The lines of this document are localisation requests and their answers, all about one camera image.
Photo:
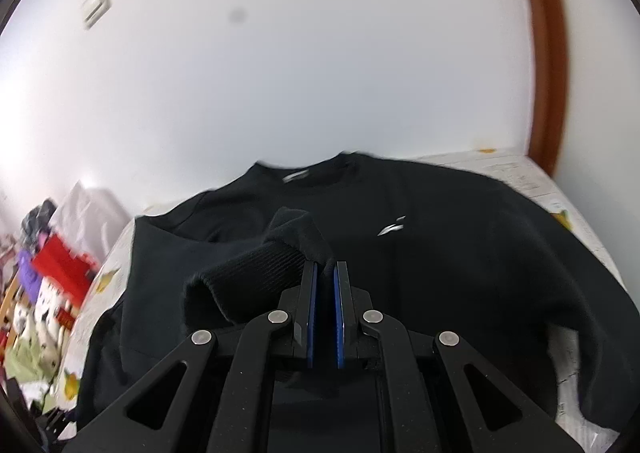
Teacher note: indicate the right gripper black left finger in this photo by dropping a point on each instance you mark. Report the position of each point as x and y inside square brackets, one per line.
[206, 395]

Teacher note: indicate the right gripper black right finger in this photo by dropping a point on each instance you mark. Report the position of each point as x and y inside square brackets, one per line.
[438, 394]

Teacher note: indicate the black Li-Ning sweatshirt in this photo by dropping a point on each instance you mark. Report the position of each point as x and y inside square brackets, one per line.
[435, 247]

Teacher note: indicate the white black-dotted pillow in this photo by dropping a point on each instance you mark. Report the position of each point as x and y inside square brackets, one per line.
[40, 319]

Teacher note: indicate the green bed sheet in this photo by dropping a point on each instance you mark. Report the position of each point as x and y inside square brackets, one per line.
[34, 359]

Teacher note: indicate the red paper shopping bag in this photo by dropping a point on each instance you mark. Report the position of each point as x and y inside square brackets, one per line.
[72, 273]

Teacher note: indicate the white Miniso plastic bag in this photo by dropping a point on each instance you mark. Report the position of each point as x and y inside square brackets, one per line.
[89, 222]

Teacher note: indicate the purple plush toy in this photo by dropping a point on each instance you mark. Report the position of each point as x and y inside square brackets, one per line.
[29, 278]

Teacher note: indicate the fruit print tablecloth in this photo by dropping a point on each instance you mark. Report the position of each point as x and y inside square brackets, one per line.
[519, 172]

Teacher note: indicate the grey plaid cloth in bag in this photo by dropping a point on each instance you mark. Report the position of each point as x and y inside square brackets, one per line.
[36, 224]

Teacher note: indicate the white wall light switch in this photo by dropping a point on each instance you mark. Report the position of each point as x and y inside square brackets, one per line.
[92, 11]

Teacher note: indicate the brown wooden door frame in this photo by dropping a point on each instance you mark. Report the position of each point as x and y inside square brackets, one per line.
[547, 20]

